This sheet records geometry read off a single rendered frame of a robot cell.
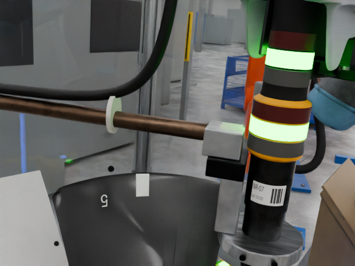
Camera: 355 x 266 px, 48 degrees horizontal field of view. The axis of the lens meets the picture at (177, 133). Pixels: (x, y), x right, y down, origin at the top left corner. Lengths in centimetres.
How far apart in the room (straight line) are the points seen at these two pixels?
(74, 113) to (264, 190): 17
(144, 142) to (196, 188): 66
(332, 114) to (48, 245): 46
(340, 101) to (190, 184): 22
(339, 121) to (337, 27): 29
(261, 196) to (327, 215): 68
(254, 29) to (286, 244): 17
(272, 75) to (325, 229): 74
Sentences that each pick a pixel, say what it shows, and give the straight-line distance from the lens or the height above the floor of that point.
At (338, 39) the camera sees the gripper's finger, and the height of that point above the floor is 162.
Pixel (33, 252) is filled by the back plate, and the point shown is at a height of 127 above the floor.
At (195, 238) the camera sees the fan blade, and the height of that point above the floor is 138.
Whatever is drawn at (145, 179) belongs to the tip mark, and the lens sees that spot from 51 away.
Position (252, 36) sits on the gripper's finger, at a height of 162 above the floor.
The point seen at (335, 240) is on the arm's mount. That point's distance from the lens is 101.
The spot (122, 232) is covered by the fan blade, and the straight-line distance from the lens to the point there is 49.
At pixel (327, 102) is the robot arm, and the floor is 154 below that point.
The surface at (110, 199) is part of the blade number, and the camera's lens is 51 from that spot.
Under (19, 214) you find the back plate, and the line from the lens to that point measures 67.
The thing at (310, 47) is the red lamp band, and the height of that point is 162.
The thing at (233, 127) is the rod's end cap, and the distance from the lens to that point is 31.
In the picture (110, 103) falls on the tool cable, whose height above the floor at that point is 156.
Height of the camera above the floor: 163
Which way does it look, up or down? 17 degrees down
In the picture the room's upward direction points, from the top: 5 degrees clockwise
